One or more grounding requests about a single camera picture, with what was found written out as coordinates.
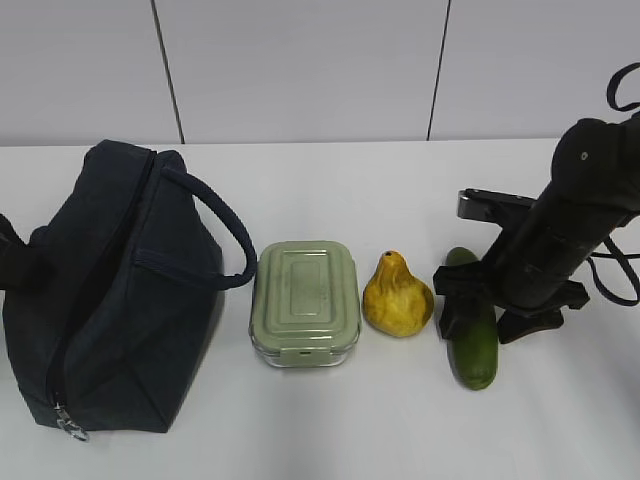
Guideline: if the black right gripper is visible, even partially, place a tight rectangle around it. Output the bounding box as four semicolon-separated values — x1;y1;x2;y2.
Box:
433;240;590;344

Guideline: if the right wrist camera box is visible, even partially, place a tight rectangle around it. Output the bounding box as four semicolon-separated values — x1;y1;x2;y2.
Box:
457;188;535;226

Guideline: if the yellow pear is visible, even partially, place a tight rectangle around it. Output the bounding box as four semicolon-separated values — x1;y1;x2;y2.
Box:
363;250;435;338

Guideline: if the dark navy fabric bag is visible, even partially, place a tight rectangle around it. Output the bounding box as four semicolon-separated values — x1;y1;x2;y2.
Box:
2;140;257;441

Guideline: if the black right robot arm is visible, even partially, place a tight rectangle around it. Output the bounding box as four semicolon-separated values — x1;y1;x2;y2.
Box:
433;115;639;344

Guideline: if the green cucumber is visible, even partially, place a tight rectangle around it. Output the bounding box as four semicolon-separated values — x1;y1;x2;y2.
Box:
445;246;500;391

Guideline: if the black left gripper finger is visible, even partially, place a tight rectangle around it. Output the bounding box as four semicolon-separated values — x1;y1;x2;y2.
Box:
1;215;33;290

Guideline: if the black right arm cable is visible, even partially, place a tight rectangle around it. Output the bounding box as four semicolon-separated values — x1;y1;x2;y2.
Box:
589;62;640;307

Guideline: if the green lidded glass container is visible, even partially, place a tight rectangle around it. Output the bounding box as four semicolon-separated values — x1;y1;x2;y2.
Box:
249;240;361;368

